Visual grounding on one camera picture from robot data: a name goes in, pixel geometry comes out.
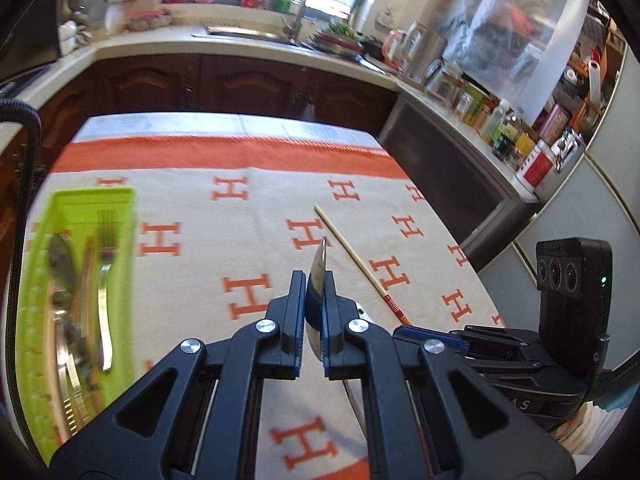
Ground black range hood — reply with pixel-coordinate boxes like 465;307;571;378
0;0;61;81

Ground oval metal spoon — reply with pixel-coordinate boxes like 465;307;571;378
305;237;371;436

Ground clear glass jar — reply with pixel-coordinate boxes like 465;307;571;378
425;60;463;103

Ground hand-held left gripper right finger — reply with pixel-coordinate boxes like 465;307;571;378
324;270;576;480

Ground basin of green vegetables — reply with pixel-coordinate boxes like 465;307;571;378
315;21;368;56

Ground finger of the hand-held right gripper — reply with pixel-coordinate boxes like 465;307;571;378
450;325;538;363
392;326;546;377

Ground person's right forearm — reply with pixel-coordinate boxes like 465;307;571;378
555;402;628;461

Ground white paper towel roll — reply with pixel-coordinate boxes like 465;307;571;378
585;59;602;106

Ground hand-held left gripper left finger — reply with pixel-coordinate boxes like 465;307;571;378
50;270;307;480

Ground stainless steel built-in appliance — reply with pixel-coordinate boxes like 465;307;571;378
377;95;541;273

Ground row of condiment bottles and boxes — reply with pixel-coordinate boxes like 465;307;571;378
452;80;588;196

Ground small metal spoon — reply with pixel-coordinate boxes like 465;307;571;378
50;310;101;433

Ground small white containers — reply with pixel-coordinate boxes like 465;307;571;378
59;20;81;48

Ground clear plastic wall sheet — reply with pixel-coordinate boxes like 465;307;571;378
440;0;591;111

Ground metal kitchen faucet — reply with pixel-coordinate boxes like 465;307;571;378
282;0;313;43

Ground beige and orange printed blanket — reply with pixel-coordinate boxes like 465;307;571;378
20;132;506;480

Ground dark wooden kitchen cabinets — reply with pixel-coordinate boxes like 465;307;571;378
0;52;401;241

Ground metal fork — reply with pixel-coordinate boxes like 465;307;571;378
95;209;117;372

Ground green plastic utensil tray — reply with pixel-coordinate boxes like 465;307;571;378
12;186;138;466

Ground white kitchen countertop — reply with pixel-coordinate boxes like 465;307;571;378
0;30;541;201

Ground stainless steel sink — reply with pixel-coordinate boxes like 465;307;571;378
192;24;301;46

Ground white chopstick red striped end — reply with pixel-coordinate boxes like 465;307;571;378
313;204;412;327

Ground silver electric kettle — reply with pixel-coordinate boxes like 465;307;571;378
405;21;448;81

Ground clear lidded food container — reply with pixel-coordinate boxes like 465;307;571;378
125;9;173;31

